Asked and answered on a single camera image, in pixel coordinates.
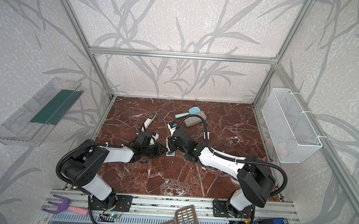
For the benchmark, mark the white remote control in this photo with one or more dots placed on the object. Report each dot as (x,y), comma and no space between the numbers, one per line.
(169,152)

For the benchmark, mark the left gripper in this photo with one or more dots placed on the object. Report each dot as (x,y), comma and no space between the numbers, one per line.
(156,149)

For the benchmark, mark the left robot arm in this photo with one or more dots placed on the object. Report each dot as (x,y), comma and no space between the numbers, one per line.
(80,166)

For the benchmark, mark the white battery cover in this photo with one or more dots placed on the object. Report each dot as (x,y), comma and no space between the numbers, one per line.
(206,135)

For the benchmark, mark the blue black device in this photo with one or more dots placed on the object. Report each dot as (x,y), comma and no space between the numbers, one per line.
(271,221)

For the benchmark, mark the grey stone block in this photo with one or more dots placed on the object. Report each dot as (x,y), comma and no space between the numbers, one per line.
(191,121)

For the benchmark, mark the slim white remote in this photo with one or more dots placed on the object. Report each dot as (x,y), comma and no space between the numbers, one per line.
(147,123)

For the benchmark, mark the clear plastic wall shelf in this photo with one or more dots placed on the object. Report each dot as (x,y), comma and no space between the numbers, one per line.
(35,120)

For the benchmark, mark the white wire basket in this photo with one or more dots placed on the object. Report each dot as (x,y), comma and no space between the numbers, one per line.
(292,135)

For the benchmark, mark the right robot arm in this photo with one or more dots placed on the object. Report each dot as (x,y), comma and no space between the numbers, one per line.
(258,180)

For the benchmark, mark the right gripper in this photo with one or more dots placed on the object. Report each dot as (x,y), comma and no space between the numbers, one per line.
(174,141)

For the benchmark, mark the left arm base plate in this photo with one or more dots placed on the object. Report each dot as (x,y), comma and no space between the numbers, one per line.
(123,202)

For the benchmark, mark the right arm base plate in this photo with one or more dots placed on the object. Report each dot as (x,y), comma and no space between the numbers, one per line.
(222,208)

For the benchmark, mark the purple pink garden fork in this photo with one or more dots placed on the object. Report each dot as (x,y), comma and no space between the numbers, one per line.
(64,205)

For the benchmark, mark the brown slotted scoop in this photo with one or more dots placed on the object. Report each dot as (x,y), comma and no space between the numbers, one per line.
(185,215)

